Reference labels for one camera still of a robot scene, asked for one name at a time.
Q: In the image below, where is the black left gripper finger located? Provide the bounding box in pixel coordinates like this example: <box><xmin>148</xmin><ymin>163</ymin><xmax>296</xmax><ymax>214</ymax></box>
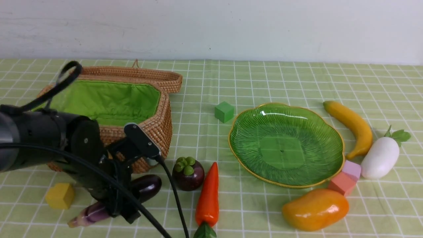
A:
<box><xmin>103</xmin><ymin>185</ymin><xmax>123</xmax><ymax>218</ymax></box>
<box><xmin>120</xmin><ymin>198</ymin><xmax>141</xmax><ymax>224</ymax></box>

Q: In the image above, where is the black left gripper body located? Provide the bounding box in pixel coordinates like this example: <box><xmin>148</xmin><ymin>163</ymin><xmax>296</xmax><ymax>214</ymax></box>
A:
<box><xmin>61</xmin><ymin>116</ymin><xmax>128</xmax><ymax>200</ymax></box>

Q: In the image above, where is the purple toy eggplant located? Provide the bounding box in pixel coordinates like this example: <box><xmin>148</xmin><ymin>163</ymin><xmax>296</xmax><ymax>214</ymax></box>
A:
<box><xmin>67</xmin><ymin>174</ymin><xmax>162</xmax><ymax>228</ymax></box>

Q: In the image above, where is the dark purple toy mangosteen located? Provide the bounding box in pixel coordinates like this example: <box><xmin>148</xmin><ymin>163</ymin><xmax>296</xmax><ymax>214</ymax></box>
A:
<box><xmin>172</xmin><ymin>156</ymin><xmax>205</xmax><ymax>191</ymax></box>

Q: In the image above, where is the orange toy carrot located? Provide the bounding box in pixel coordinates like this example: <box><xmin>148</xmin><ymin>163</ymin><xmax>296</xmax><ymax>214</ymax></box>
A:
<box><xmin>193</xmin><ymin>162</ymin><xmax>220</xmax><ymax>238</ymax></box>

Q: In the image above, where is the orange yellow toy mango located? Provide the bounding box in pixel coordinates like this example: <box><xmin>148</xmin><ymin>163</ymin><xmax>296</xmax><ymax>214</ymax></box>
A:
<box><xmin>282</xmin><ymin>188</ymin><xmax>350</xmax><ymax>231</ymax></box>

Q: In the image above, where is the yellow toy banana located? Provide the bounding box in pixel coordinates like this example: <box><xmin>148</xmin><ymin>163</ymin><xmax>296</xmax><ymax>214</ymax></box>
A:
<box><xmin>323</xmin><ymin>100</ymin><xmax>373</xmax><ymax>160</ymax></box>

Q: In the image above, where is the white toy radish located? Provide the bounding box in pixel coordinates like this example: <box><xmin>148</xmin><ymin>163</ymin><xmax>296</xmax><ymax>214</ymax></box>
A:
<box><xmin>361</xmin><ymin>125</ymin><xmax>411</xmax><ymax>180</ymax></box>

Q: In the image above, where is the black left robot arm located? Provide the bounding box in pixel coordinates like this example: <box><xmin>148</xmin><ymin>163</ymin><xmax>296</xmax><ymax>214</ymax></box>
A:
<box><xmin>1</xmin><ymin>109</ymin><xmax>140</xmax><ymax>223</ymax></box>

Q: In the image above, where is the yellow foam block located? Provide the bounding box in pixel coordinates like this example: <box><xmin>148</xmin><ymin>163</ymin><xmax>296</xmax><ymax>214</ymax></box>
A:
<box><xmin>45</xmin><ymin>183</ymin><xmax>75</xmax><ymax>210</ymax></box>

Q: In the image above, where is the woven rattan basket green lining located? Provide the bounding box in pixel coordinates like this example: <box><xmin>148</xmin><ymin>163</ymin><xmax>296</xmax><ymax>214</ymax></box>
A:
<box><xmin>50</xmin><ymin>75</ymin><xmax>173</xmax><ymax>158</ymax></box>

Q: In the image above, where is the woven rattan basket lid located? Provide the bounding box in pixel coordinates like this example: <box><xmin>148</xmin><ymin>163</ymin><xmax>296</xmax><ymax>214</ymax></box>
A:
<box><xmin>80</xmin><ymin>59</ymin><xmax>183</xmax><ymax>93</ymax></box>

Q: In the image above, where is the green foam cube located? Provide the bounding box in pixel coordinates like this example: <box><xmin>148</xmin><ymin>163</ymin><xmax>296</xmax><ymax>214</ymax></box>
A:
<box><xmin>214</xmin><ymin>101</ymin><xmax>235</xmax><ymax>123</ymax></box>

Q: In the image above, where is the green glass leaf plate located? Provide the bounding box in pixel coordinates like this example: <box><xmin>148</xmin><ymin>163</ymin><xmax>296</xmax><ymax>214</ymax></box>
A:
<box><xmin>228</xmin><ymin>102</ymin><xmax>346</xmax><ymax>189</ymax></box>

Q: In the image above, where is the salmon red foam cube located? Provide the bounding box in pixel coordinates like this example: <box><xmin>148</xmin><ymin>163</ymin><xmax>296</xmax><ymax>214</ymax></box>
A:
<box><xmin>327</xmin><ymin>172</ymin><xmax>357</xmax><ymax>196</ymax></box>

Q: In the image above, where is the pink foam cube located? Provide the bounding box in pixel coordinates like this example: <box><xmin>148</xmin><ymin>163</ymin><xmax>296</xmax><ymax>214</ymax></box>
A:
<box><xmin>342</xmin><ymin>160</ymin><xmax>362</xmax><ymax>182</ymax></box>

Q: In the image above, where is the green checkered tablecloth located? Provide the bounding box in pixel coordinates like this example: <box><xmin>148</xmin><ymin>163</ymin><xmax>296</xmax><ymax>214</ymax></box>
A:
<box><xmin>0</xmin><ymin>59</ymin><xmax>423</xmax><ymax>238</ymax></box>

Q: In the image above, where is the black camera cable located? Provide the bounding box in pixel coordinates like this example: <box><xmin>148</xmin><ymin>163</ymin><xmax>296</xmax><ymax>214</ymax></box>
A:
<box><xmin>0</xmin><ymin>61</ymin><xmax>189</xmax><ymax>238</ymax></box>

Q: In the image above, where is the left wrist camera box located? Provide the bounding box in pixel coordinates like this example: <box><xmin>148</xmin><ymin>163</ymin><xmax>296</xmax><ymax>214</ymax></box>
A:
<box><xmin>109</xmin><ymin>123</ymin><xmax>164</xmax><ymax>166</ymax></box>

